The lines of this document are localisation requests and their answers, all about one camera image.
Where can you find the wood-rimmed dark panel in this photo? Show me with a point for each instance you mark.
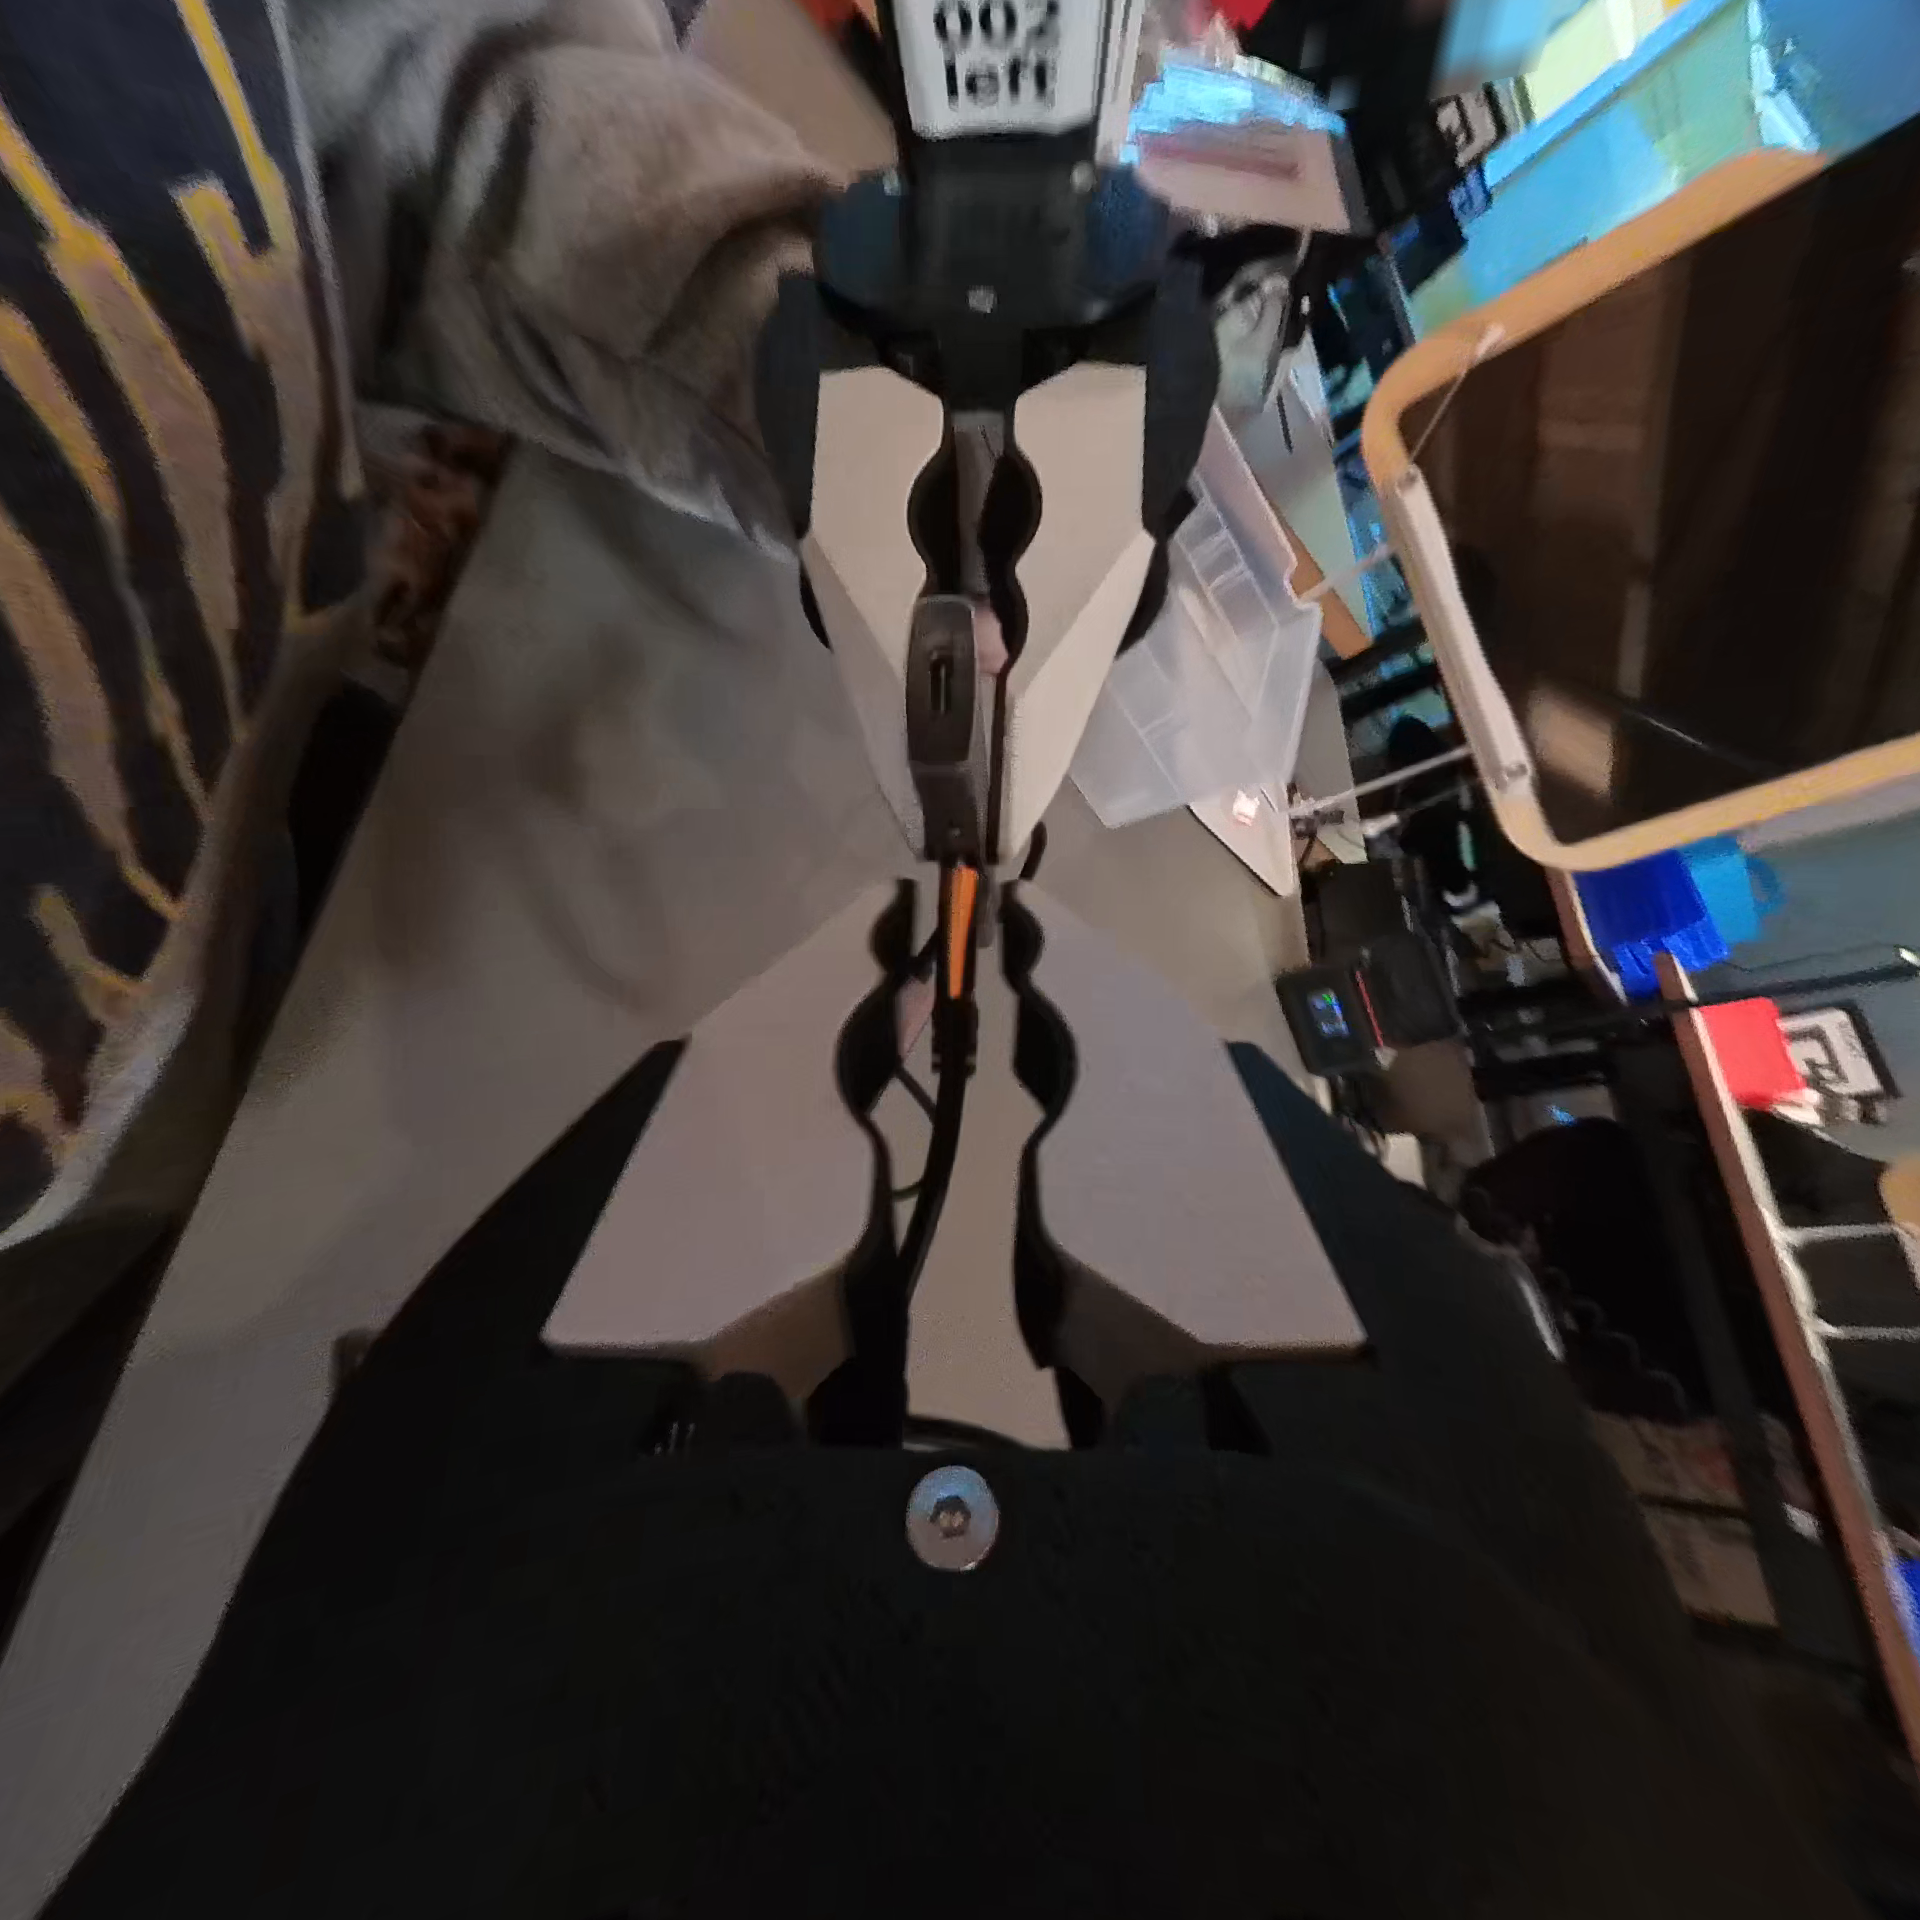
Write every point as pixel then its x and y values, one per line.
pixel 1725 525

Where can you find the blue shelf unit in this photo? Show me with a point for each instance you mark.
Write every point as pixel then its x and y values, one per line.
pixel 1650 122

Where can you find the dark blue patterned cloth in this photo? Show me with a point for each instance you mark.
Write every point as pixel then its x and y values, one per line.
pixel 152 600

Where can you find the person's left forearm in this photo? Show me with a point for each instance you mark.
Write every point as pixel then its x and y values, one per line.
pixel 569 226

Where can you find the small red box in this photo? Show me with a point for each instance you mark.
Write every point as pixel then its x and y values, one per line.
pixel 1749 1048

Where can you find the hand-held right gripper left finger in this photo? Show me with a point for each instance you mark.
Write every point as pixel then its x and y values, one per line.
pixel 718 1198

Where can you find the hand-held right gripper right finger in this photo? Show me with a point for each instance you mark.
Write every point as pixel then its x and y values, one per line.
pixel 1201 1198

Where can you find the small black display device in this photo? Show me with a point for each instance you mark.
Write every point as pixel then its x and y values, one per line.
pixel 1397 997

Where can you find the black white marker tag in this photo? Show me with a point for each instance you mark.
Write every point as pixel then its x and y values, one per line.
pixel 1845 1057

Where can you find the clear plastic storage box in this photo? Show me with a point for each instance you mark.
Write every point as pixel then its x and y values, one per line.
pixel 1201 705

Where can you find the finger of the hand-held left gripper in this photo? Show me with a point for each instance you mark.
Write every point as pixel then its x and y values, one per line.
pixel 1086 493
pixel 861 493

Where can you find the white mounting bracket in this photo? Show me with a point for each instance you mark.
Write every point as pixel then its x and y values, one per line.
pixel 1457 630

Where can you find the blue plastic object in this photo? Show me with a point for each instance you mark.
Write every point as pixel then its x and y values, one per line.
pixel 1650 905

